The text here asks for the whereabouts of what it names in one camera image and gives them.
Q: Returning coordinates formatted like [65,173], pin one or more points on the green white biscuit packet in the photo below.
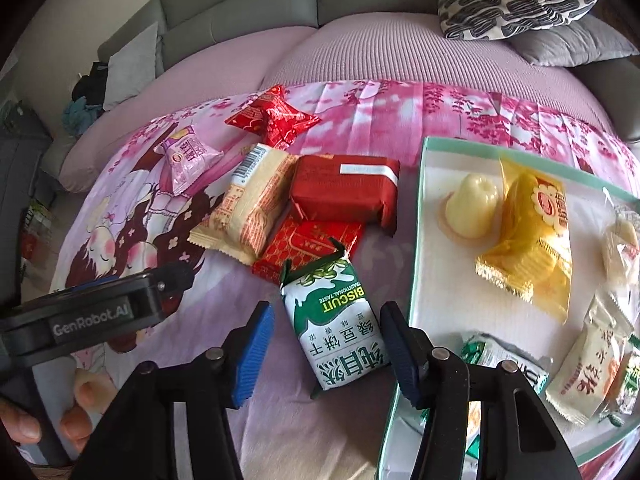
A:
[340,330]

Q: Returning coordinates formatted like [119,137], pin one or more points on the dark clothes pile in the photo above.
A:
[90,82]

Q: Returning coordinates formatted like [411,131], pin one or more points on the dark grey cabinet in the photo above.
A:
[20,160]

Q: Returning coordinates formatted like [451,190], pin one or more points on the grey pillow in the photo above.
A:
[575,45]

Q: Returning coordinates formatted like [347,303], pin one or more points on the person's left hand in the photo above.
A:
[75,425]

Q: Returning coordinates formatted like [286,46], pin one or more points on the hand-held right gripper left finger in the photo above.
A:
[252,355]

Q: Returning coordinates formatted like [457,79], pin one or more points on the shiny red puffed snack packet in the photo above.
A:
[272,117]

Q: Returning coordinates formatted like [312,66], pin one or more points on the red gold packet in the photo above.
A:
[305,242]

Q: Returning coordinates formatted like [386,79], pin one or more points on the pink snack packet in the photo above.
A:
[187,160]

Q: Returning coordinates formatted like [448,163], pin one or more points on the dark red rectangular snack packet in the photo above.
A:
[345,185]

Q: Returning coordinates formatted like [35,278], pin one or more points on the beige snack packet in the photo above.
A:
[585,365]

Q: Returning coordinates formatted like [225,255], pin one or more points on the teal-edged white box tray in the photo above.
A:
[430,280]

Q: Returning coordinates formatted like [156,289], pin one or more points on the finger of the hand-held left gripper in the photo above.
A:
[175,276]

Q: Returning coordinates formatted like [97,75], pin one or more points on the white cushion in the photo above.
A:
[132,67]

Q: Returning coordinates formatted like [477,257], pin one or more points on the black white patterned pillow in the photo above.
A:
[520,0]

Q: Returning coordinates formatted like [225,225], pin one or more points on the steamed cake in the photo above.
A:
[622,245]

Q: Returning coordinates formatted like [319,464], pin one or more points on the grey-green sofa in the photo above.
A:
[240,0]

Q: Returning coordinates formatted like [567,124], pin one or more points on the yellow snack packet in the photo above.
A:
[535,230]

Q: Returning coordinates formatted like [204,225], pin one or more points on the pale yellow jelly cup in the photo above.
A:
[470,207]

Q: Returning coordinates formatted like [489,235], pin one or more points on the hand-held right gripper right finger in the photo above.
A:
[400,355]

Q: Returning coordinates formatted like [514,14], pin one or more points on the pink ribbed sofa cover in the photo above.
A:
[375,50]

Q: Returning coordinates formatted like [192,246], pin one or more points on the teal cloth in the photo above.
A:
[80,112]

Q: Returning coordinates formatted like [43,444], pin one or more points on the beige orange wafer packet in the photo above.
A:
[250,205]

